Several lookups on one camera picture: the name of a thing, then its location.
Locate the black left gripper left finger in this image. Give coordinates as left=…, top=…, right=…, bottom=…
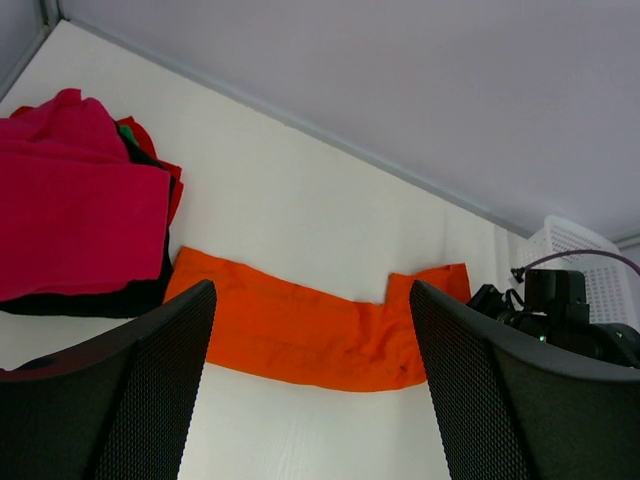
left=1, top=280, right=217, bottom=479

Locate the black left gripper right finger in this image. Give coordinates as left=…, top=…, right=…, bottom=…
left=409, top=281, right=639, bottom=479

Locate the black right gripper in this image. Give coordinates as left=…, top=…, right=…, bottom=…
left=467, top=269, right=639, bottom=368

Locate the orange t shirt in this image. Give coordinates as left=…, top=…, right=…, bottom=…
left=165, top=247, right=471, bottom=393

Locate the white plastic basket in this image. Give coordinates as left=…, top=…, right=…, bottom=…
left=515, top=215, right=639, bottom=329

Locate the black folded t shirt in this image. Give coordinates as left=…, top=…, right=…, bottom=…
left=1, top=117, right=184, bottom=318

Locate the pink folded t shirt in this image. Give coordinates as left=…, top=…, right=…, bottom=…
left=1, top=89, right=171, bottom=300

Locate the red folded t shirt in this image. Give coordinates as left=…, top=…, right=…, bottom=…
left=9, top=104, right=185, bottom=226

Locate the green folded garment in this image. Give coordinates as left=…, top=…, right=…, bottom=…
left=118, top=124, right=139, bottom=147

